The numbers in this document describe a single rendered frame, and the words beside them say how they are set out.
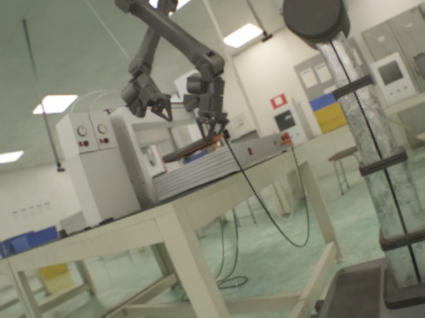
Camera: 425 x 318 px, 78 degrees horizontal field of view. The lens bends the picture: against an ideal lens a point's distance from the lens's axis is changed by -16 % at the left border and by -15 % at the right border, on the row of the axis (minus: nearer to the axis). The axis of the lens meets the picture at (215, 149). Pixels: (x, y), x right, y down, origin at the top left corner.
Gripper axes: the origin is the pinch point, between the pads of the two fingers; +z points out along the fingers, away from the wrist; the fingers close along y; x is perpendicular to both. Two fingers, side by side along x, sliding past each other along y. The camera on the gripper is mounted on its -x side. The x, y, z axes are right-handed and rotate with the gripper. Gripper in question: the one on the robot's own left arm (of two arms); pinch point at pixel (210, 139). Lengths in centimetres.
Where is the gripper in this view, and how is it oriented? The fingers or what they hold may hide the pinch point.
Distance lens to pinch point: 101.3
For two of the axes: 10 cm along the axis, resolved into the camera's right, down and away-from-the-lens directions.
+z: -1.0, 9.9, 1.4
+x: 9.0, 1.4, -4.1
